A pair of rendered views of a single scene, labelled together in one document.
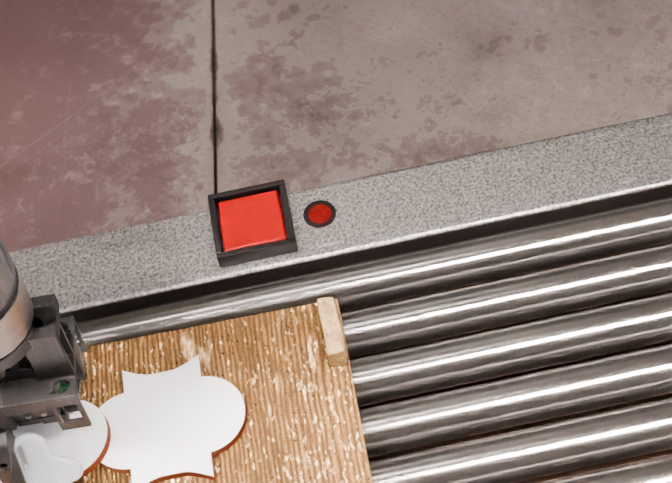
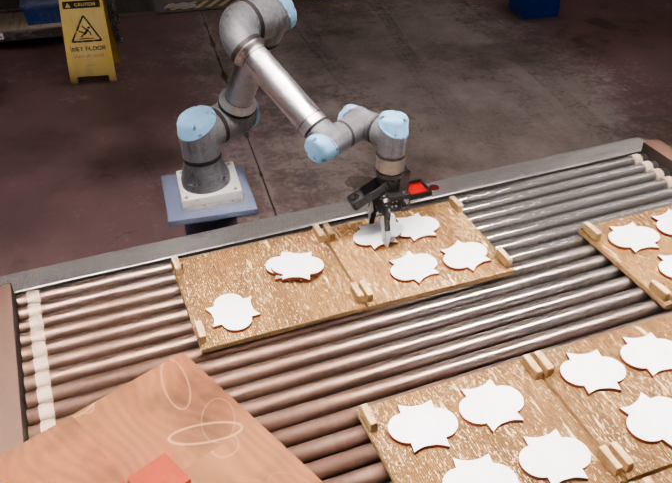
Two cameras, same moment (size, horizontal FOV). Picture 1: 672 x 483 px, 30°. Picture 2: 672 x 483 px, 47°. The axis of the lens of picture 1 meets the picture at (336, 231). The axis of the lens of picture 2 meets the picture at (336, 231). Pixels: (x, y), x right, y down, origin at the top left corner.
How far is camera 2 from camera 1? 1.46 m
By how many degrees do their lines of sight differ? 24
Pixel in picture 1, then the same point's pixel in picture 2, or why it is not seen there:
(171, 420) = (417, 225)
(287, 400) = (448, 220)
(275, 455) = (451, 231)
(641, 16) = not seen: hidden behind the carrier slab
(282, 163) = not seen: hidden behind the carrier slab
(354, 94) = not seen: hidden behind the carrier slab
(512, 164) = (487, 173)
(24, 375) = (394, 190)
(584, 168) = (508, 173)
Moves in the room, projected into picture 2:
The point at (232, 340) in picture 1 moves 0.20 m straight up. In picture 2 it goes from (424, 210) to (429, 150)
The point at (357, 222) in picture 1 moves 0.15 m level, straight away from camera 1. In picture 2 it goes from (446, 188) to (426, 164)
